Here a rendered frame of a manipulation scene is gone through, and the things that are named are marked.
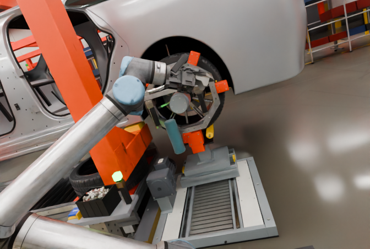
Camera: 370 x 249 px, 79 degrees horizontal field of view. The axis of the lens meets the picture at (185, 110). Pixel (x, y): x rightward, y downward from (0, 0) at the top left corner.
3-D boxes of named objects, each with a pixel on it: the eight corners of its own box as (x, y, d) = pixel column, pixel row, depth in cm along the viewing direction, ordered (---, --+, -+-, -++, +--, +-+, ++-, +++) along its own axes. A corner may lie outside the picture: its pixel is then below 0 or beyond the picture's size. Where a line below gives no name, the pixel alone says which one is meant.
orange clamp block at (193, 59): (196, 65, 169) (200, 53, 166) (196, 66, 161) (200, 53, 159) (188, 62, 169) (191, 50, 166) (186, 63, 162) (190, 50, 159)
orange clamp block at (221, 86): (217, 91, 173) (228, 87, 171) (217, 93, 165) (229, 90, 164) (214, 82, 171) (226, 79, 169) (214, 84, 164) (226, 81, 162)
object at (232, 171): (235, 156, 220) (233, 147, 218) (239, 177, 186) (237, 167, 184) (187, 167, 230) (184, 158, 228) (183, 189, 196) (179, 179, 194)
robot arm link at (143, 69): (118, 83, 89) (121, 59, 90) (150, 88, 92) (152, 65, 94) (118, 77, 80) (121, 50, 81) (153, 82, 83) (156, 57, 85)
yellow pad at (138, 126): (145, 124, 206) (143, 119, 204) (140, 129, 192) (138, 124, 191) (131, 128, 209) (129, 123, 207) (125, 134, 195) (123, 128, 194)
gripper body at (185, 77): (190, 94, 94) (162, 90, 91) (190, 76, 98) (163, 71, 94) (196, 86, 88) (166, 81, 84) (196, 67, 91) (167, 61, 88)
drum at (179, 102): (193, 103, 177) (188, 86, 173) (191, 111, 157) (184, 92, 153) (177, 108, 180) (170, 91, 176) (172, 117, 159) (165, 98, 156)
